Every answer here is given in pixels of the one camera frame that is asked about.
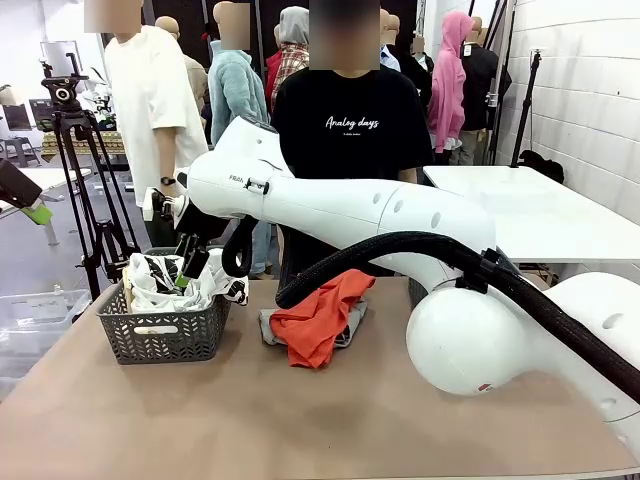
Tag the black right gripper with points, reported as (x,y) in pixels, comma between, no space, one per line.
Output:
(200,225)

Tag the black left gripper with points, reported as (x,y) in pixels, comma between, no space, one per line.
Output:
(17,185)

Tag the white printed t-shirt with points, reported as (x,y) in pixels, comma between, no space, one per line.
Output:
(150,295)

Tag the orange t-shirt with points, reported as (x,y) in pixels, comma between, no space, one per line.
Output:
(320,320)

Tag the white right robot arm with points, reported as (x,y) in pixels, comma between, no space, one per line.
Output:
(350,205)

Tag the person's left forearm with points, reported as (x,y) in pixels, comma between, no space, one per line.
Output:
(408,176)

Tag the white-shirted person's hand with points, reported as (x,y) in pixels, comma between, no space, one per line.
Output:
(172,191)

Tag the small white table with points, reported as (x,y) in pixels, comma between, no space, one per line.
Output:
(55,177)

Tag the gray stool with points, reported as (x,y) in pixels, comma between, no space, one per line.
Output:
(20,150)

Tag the black wrist watch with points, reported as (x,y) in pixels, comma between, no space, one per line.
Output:
(168,181)

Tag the gray woven plastic basket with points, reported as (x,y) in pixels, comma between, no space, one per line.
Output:
(415,295)
(165,345)

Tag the patterned tablecloth table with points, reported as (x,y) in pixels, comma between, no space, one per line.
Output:
(107,142)

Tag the clear plastic storage bin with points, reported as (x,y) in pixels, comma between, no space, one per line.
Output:
(35,315)

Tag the person in white t-shirt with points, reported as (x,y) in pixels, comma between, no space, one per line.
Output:
(145,100)

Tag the mannequin in blue fleece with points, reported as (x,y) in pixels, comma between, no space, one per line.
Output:
(235,90)

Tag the gray shorts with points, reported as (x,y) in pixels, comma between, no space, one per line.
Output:
(357,320)

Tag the mannequin in cream jacket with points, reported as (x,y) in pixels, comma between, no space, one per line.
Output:
(197,80)

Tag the person in black t-shirt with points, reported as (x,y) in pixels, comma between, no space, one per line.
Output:
(350,100)

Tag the mannequin in plaid hooded shirt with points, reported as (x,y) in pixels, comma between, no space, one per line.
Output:
(295,55)

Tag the mannequin in pink hoodie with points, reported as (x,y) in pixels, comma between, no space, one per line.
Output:
(447,90)

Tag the mannequin in black jacket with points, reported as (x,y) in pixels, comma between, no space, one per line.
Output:
(482,85)

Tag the black bag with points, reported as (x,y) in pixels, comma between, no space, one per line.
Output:
(542,162)

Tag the black light stand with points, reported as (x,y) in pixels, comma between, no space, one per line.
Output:
(526,110)

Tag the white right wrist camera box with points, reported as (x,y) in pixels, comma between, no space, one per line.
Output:
(152,205)

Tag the black camera tripod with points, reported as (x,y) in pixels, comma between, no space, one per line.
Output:
(70,120)

